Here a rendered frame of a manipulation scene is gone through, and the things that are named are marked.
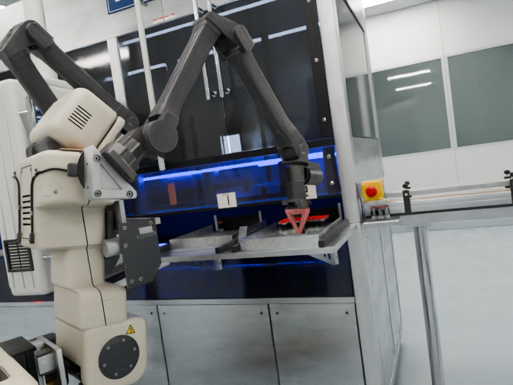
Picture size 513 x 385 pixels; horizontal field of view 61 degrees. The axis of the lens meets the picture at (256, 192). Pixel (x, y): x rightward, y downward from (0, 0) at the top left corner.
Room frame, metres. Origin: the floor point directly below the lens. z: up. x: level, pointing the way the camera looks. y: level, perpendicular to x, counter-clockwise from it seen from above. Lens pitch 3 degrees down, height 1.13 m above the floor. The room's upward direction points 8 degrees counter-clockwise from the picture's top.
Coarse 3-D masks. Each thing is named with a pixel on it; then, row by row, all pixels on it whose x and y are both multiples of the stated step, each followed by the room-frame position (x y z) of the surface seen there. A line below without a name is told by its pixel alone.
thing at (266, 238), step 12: (264, 228) 1.58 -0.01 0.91; (276, 228) 1.70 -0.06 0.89; (324, 228) 1.37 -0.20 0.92; (240, 240) 1.39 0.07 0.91; (252, 240) 1.37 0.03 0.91; (264, 240) 1.35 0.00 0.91; (276, 240) 1.34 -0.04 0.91; (288, 240) 1.32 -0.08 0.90; (300, 240) 1.31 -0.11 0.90; (312, 240) 1.29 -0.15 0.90
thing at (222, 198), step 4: (232, 192) 1.80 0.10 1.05; (220, 196) 1.82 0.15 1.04; (224, 196) 1.81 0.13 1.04; (228, 196) 1.81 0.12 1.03; (232, 196) 1.80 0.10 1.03; (220, 200) 1.82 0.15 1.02; (224, 200) 1.81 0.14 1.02; (232, 200) 1.80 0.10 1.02; (220, 204) 1.82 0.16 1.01; (224, 204) 1.82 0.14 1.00; (232, 204) 1.80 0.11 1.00; (236, 204) 1.80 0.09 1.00; (220, 208) 1.82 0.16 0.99
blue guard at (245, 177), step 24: (192, 168) 1.87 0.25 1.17; (216, 168) 1.82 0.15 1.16; (240, 168) 1.78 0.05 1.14; (264, 168) 1.74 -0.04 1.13; (336, 168) 1.63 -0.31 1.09; (144, 192) 1.97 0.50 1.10; (168, 192) 1.92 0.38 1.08; (192, 192) 1.87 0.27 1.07; (216, 192) 1.83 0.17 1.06; (240, 192) 1.79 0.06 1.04; (264, 192) 1.75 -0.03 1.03; (336, 192) 1.64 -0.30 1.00
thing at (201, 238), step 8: (256, 224) 1.74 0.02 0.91; (264, 224) 1.81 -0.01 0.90; (192, 232) 1.77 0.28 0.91; (200, 232) 1.83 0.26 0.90; (208, 232) 1.89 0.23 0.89; (216, 232) 1.89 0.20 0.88; (224, 232) 1.86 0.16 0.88; (232, 232) 1.82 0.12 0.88; (176, 240) 1.61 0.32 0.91; (184, 240) 1.60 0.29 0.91; (192, 240) 1.58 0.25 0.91; (200, 240) 1.57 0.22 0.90; (208, 240) 1.56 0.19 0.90; (216, 240) 1.55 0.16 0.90; (224, 240) 1.53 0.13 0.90; (176, 248) 1.61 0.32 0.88
